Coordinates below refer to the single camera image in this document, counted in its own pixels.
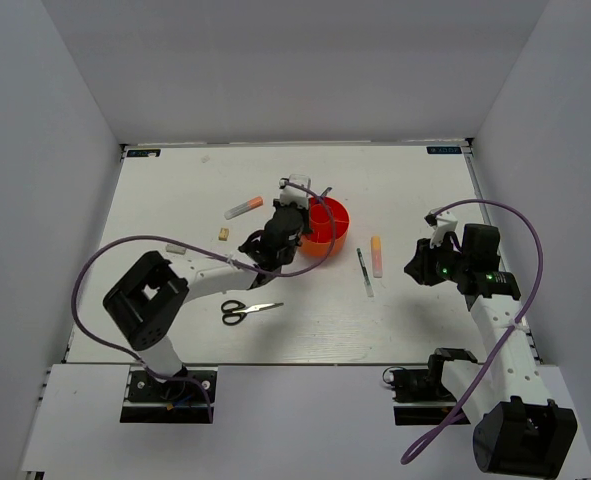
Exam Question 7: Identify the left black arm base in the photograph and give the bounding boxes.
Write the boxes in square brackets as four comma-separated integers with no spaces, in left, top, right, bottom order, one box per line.
[120,368,218,424]

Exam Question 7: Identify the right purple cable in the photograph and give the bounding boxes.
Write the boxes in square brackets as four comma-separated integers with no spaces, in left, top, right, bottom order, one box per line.
[399,198,546,466]

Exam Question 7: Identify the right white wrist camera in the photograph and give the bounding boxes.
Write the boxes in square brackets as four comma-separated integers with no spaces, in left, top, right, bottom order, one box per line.
[425,210,458,248]

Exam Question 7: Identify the left blue corner label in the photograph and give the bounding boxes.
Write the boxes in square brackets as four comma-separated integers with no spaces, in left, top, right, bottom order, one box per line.
[126,149,161,158]

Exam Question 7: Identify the grey rectangular eraser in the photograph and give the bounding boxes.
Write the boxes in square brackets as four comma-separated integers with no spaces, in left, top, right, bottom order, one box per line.
[165,244,187,255]

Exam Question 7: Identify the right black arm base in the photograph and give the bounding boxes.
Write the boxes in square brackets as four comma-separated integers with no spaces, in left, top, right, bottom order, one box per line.
[382,366,456,426]

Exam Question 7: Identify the orange-capped highlighter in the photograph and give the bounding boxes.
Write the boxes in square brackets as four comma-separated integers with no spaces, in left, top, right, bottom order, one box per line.
[224,196,264,220]

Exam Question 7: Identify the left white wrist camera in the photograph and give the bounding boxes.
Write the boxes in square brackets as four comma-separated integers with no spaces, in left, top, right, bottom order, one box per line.
[277,174,311,210]

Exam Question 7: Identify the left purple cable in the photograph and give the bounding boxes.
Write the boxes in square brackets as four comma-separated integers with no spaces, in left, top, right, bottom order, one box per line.
[70,182,340,424]

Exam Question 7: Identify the small tan eraser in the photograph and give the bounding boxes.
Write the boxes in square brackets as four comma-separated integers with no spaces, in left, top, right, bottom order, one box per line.
[218,228,229,241]

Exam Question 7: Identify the blue corner label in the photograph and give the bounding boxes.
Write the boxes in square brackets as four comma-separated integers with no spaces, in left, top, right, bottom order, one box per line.
[426,145,462,155]
[126,149,161,158]

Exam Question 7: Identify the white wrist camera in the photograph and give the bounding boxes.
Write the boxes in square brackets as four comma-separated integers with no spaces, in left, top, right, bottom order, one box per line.
[277,174,311,210]
[425,210,458,248]

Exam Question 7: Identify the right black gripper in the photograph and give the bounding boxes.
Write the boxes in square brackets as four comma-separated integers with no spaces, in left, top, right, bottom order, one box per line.
[404,233,470,286]

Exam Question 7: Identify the orange round compartment container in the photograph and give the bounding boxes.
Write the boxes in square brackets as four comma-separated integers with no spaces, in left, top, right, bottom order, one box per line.
[300,197,350,258]

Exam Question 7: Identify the purple cable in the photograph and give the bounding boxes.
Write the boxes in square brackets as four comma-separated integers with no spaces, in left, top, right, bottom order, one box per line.
[70,182,340,424]
[399,198,546,466]

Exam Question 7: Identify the right blue corner label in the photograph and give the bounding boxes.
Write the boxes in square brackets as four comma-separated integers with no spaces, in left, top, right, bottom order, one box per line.
[426,145,462,155]

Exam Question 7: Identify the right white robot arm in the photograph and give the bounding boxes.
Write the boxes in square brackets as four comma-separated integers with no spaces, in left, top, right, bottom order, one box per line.
[404,220,578,479]

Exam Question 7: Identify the black-handled scissors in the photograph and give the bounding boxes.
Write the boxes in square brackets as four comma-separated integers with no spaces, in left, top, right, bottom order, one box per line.
[221,300,283,326]

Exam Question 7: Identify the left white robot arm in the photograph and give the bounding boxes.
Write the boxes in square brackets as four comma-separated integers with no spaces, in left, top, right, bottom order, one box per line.
[103,198,310,399]

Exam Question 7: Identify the green gel pen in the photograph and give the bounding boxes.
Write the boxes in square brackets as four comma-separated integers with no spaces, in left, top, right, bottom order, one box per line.
[356,248,374,298]

